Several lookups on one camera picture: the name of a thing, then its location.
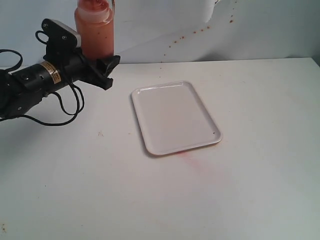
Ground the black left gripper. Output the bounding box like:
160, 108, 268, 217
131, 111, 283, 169
58, 51, 121, 91

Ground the red sauce squeeze bottle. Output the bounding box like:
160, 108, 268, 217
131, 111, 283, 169
74, 0, 116, 60

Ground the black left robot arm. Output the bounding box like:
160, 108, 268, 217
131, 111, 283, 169
0, 50, 121, 126

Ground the white paper backdrop sheet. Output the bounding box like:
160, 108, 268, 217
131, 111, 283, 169
0, 0, 320, 66

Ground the white rectangular plastic tray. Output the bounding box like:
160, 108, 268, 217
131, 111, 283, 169
130, 81, 223, 156

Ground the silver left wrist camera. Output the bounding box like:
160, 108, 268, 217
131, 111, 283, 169
41, 18, 82, 51

